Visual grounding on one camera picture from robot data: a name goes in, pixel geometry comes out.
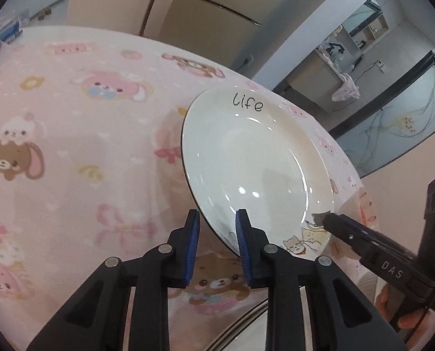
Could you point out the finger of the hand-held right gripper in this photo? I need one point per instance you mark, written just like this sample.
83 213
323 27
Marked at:
343 228

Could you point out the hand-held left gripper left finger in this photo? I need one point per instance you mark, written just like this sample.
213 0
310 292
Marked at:
191 252

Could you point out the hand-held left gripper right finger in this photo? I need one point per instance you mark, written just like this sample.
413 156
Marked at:
243 252

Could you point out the white plate with cat print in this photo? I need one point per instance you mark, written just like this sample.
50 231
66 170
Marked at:
257 161

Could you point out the person's right hand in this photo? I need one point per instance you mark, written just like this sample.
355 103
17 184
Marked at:
415 321

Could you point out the white plate with dark rim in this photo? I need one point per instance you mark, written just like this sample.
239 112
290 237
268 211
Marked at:
250 336

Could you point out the frosted glass sliding door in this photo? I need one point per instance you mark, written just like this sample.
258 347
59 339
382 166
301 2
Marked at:
404 117

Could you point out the pink cartoon printed tablecloth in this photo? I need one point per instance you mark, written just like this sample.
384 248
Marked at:
75 190

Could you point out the white hanging cloth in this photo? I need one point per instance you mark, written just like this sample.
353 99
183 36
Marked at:
346 89

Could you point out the grey sideboard counter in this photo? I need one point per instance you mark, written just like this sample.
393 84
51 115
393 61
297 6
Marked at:
312 80

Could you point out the beige tall cabinet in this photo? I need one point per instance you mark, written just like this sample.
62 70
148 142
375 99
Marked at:
210 3

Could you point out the pair of brown shoes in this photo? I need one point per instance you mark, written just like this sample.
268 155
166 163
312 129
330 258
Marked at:
45 14

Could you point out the stack of books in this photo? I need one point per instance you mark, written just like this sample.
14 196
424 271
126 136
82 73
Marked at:
5 29

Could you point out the white wall socket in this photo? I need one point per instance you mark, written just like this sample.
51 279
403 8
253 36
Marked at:
246 62

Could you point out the open wall shelf cabinet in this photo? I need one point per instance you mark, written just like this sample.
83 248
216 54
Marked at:
367 25

